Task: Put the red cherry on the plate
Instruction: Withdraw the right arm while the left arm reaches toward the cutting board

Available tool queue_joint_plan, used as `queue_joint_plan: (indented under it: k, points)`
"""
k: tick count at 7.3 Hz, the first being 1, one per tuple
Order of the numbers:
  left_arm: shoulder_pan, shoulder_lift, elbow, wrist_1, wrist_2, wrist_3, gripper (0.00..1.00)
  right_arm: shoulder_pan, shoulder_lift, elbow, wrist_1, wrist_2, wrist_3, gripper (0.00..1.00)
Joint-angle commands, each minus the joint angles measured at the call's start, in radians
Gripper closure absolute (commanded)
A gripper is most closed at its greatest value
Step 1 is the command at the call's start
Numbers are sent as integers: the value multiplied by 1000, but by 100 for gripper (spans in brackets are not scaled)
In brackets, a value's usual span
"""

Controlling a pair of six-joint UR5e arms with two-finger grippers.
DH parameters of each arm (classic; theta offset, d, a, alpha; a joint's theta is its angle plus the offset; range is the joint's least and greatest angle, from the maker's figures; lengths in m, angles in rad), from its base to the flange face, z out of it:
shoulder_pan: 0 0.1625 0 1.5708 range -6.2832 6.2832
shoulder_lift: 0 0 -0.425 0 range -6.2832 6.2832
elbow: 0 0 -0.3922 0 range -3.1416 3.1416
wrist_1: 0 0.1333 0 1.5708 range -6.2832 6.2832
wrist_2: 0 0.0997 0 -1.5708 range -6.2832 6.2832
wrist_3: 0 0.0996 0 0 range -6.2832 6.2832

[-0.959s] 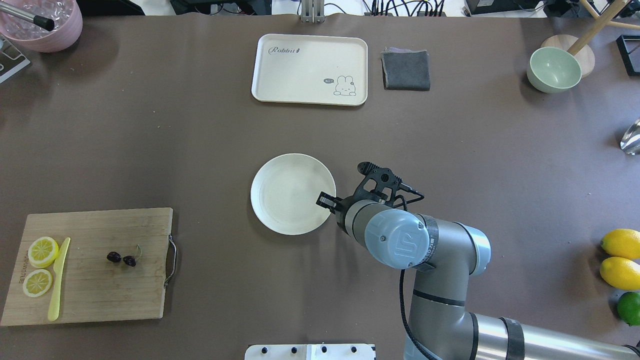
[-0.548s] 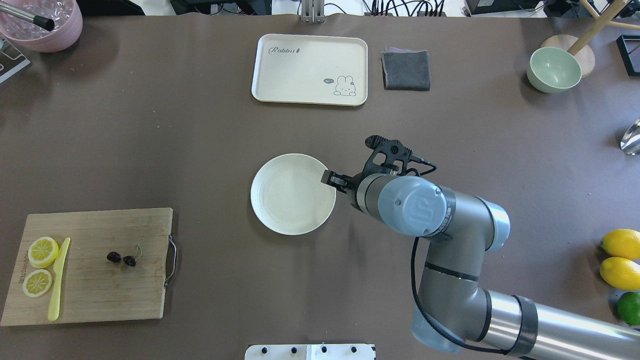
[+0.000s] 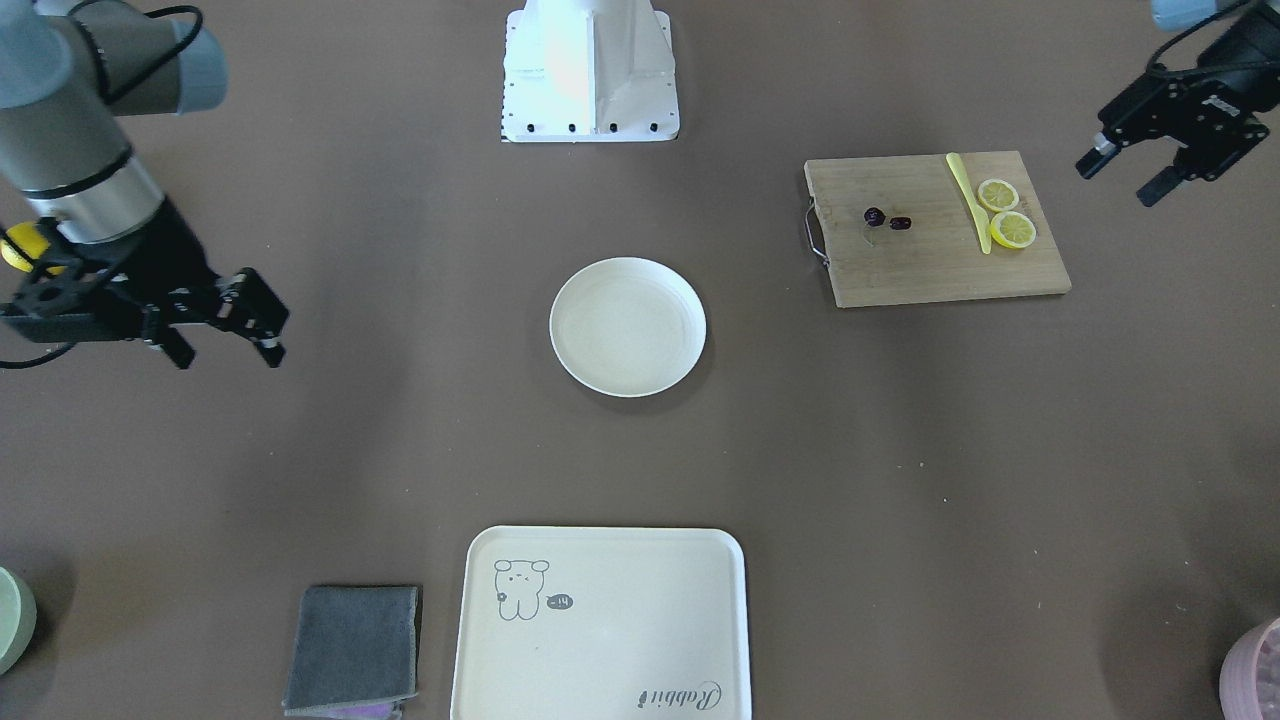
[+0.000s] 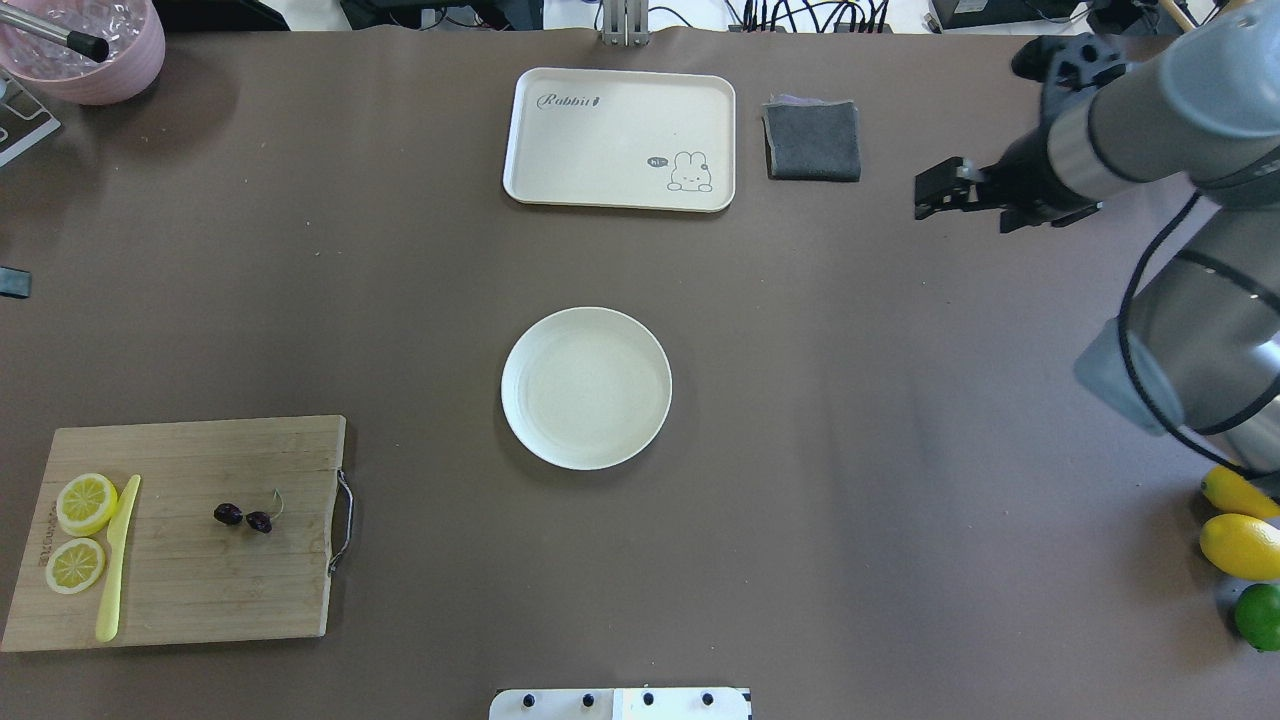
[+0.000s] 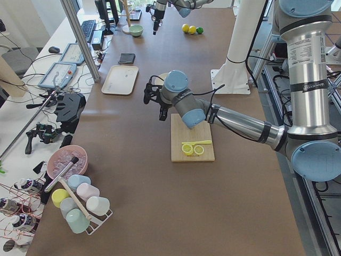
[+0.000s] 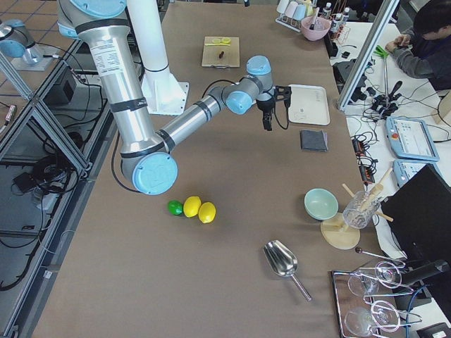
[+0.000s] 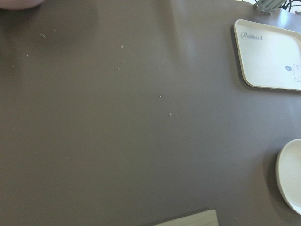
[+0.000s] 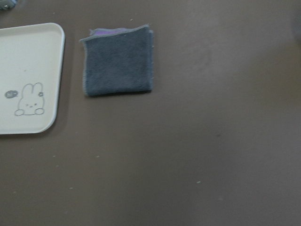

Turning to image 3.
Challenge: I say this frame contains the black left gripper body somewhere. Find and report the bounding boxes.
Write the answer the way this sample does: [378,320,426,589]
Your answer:
[1098,10,1279,182]

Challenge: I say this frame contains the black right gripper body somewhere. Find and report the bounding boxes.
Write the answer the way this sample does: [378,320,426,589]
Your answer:
[68,200,252,345]

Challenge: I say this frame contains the dark red cherry pair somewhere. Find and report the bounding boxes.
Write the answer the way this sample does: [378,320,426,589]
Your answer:
[863,206,913,231]

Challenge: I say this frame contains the cream round plate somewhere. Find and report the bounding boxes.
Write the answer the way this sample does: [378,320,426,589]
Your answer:
[548,258,708,398]

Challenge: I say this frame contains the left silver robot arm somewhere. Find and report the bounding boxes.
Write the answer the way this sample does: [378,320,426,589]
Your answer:
[1075,1,1279,208]

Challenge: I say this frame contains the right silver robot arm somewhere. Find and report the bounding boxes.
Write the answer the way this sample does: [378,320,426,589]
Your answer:
[1,1,289,369]

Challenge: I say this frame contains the cream rabbit tray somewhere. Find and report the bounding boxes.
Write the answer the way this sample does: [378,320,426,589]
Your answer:
[451,527,753,719]

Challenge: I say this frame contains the lemon slice upper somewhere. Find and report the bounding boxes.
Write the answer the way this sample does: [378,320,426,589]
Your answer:
[975,178,1021,214]

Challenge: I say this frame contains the yellow lemon near lime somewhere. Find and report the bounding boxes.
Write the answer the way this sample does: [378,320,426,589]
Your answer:
[1,222,50,273]

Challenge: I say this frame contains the yellow plastic knife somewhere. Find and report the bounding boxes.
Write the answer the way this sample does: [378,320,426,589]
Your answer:
[943,152,993,255]

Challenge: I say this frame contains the wooden cutting board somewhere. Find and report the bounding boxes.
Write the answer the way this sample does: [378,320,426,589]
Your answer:
[803,150,1073,309]

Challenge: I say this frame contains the mint green bowl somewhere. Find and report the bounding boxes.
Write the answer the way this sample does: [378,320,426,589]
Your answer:
[1,568,38,675]

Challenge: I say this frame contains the grey folded cloth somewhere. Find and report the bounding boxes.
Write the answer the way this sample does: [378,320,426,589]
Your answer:
[282,585,420,719]

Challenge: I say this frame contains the pink bowl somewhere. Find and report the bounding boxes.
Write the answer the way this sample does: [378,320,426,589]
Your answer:
[1219,618,1279,719]

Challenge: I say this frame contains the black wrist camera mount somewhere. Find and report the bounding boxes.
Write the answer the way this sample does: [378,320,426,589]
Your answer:
[3,269,145,343]

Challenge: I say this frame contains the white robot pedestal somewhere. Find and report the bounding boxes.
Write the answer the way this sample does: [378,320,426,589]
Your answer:
[500,1,681,143]

